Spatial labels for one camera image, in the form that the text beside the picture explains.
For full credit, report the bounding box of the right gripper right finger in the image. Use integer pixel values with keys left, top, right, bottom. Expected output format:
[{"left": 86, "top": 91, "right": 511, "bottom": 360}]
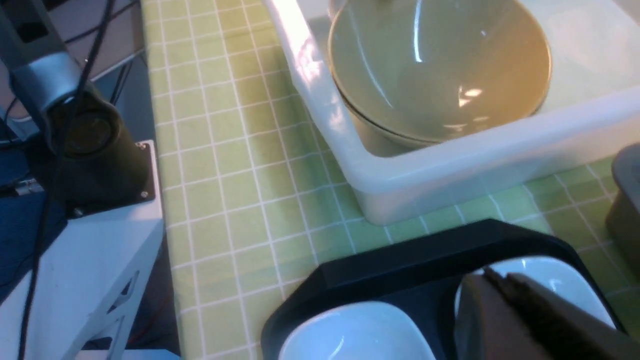
[{"left": 483, "top": 268, "right": 639, "bottom": 360}]

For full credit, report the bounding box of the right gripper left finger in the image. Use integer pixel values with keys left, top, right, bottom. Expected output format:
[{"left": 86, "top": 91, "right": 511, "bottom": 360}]
[{"left": 454, "top": 274, "right": 552, "bottom": 360}]

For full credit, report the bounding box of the white square dish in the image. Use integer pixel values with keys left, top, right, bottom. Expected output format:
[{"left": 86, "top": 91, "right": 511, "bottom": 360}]
[
  {"left": 278, "top": 301, "right": 435, "bottom": 360},
  {"left": 454, "top": 255, "right": 619, "bottom": 337}
]

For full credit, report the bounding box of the tan noodle bowl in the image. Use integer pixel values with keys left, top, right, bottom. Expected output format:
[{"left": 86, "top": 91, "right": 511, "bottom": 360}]
[{"left": 327, "top": 0, "right": 553, "bottom": 147}]

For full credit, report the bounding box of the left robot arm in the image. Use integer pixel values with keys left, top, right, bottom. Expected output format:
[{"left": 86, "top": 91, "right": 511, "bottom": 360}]
[{"left": 1, "top": 0, "right": 151, "bottom": 212}]

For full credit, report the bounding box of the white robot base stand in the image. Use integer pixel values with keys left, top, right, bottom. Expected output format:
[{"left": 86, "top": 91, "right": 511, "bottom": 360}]
[{"left": 25, "top": 140, "right": 165, "bottom": 360}]

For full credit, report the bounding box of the tan bowl in tub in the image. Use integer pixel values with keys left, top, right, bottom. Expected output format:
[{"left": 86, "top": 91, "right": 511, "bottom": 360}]
[{"left": 340, "top": 95, "right": 546, "bottom": 162}]

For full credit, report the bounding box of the black serving tray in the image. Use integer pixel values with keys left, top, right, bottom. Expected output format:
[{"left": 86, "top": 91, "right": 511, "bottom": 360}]
[{"left": 260, "top": 219, "right": 626, "bottom": 360}]

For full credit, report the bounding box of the grey plastic bin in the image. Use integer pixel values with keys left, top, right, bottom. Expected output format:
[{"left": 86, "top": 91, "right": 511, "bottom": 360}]
[{"left": 605, "top": 143, "right": 640, "bottom": 278}]

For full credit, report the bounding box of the large white plastic tub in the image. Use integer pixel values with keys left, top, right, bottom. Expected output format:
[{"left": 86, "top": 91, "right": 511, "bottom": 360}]
[{"left": 264, "top": 0, "right": 639, "bottom": 226}]

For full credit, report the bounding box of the green checkered tablecloth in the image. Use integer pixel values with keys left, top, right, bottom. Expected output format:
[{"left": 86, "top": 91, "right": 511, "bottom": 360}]
[{"left": 142, "top": 0, "right": 639, "bottom": 360}]

